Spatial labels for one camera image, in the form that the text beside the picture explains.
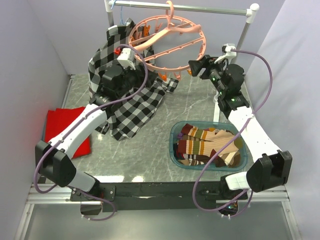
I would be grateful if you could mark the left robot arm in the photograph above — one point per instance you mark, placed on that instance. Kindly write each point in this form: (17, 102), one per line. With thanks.
(53, 159)

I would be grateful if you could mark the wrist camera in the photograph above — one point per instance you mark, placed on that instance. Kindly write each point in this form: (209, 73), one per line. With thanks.
(228, 53)
(126, 58)

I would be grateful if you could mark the black base beam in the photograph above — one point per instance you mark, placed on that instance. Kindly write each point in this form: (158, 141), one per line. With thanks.
(165, 195)

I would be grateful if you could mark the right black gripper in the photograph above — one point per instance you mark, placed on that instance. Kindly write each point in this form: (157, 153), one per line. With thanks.
(210, 65)

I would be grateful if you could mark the teal plastic basket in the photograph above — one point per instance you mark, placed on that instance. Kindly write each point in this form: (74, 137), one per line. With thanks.
(176, 135)

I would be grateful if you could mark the metal clothes rack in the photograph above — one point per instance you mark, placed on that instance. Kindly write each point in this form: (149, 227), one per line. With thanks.
(194, 98)

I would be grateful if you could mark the brown striped sock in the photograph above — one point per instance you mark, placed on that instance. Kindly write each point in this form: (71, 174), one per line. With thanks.
(230, 160)

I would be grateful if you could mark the black white checkered shirt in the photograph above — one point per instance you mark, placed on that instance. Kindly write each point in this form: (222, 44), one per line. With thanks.
(140, 93)

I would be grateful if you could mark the pink round clip hanger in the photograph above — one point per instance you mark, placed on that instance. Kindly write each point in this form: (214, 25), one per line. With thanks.
(166, 40)

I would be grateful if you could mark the blue wire hanger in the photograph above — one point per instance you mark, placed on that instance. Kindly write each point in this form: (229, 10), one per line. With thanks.
(121, 12)

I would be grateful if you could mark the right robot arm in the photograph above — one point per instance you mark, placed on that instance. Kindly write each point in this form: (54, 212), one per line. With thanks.
(271, 166)

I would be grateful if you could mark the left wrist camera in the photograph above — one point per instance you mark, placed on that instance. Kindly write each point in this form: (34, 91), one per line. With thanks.
(126, 58)

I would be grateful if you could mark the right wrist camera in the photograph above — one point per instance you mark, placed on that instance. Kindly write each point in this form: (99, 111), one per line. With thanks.
(228, 53)

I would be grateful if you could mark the beige striped sock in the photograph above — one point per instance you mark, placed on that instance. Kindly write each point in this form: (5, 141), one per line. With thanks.
(205, 142)

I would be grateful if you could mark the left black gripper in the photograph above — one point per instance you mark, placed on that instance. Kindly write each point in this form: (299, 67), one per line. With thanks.
(140, 75)

